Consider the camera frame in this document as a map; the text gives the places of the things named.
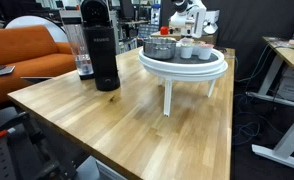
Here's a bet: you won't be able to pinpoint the orange sofa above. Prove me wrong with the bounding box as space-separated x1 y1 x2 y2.
0 24 78 108

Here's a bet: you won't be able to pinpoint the white box under desk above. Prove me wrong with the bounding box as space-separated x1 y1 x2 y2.
276 65 294 104

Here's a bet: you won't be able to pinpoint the metal bowl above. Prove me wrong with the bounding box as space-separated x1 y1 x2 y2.
142 36 178 61

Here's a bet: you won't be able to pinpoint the black clamp with orange handle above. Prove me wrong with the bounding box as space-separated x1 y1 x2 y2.
0 111 31 143

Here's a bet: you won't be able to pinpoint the wooden desk with white legs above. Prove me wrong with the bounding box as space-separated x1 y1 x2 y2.
246 35 294 174

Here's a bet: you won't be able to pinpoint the clear water reservoir tank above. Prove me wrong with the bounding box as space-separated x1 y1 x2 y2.
60 9 96 81

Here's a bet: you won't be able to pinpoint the red emergency stop button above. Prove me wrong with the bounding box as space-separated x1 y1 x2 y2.
159 25 170 36

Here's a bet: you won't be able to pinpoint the blue floor cables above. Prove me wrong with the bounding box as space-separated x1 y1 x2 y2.
232 92 272 147

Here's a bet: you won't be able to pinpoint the white round raised stand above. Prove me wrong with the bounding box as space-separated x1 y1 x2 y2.
138 45 229 118

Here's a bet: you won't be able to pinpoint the grey tablet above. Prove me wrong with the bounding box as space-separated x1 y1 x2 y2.
0 65 17 79

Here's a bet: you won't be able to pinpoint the black coffee maker lid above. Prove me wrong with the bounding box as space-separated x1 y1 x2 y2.
79 0 112 30

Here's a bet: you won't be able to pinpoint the black Keurig coffee maker body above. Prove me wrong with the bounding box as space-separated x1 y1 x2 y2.
82 25 122 92

